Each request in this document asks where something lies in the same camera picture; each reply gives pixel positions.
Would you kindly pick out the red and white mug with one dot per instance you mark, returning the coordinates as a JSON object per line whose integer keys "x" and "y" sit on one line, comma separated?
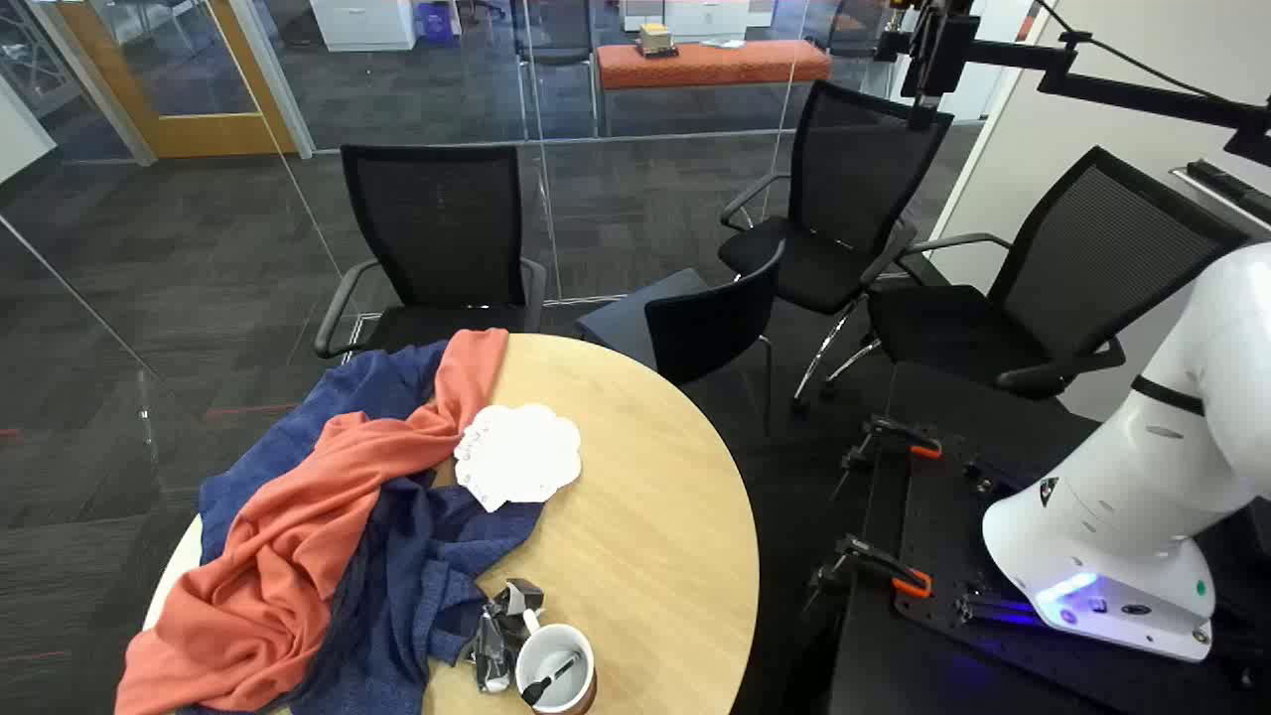
{"x": 541, "y": 654}

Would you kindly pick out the small black white brush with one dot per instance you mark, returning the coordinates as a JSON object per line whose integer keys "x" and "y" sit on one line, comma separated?
{"x": 544, "y": 682}

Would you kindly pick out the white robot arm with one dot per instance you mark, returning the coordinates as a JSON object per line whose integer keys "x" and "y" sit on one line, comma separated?
{"x": 1104, "y": 543}

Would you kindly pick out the black chair back near table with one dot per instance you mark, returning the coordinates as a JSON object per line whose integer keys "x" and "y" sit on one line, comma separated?
{"x": 698, "y": 335}

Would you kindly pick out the white lace doily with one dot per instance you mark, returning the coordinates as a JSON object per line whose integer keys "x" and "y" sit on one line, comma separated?
{"x": 516, "y": 454}

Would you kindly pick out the round wooden table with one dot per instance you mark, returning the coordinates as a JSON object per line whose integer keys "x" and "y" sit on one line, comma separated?
{"x": 647, "y": 550}

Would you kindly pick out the black office chair far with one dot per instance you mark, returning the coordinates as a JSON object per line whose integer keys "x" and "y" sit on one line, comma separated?
{"x": 445, "y": 229}

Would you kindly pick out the black office chair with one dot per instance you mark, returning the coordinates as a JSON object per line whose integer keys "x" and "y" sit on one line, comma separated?
{"x": 854, "y": 163}
{"x": 445, "y": 229}
{"x": 1098, "y": 253}

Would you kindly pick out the orange black clamp upper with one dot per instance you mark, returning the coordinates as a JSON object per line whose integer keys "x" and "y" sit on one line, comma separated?
{"x": 891, "y": 437}

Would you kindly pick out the orange black clamp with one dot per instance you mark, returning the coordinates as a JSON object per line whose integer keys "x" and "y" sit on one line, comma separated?
{"x": 891, "y": 437}
{"x": 854, "y": 554}

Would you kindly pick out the black office chair middle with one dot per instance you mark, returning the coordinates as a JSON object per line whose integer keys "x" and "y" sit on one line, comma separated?
{"x": 854, "y": 163}

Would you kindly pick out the orange bench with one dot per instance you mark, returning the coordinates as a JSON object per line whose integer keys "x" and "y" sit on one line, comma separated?
{"x": 698, "y": 64}

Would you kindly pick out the navy blue cloth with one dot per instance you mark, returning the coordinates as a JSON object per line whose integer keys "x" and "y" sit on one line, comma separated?
{"x": 410, "y": 589}

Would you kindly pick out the orange black clamp lower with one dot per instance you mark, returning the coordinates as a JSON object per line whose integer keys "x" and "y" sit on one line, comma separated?
{"x": 854, "y": 554}

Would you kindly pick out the orange cloth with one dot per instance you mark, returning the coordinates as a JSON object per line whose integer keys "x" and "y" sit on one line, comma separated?
{"x": 242, "y": 629}

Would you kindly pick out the black office chair right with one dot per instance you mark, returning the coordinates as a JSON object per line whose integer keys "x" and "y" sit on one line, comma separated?
{"x": 1098, "y": 253}

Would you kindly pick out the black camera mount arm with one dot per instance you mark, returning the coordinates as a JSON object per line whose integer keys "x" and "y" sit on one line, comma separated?
{"x": 945, "y": 41}

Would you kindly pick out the wooden door frame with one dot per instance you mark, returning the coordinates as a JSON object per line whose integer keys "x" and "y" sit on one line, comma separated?
{"x": 183, "y": 72}

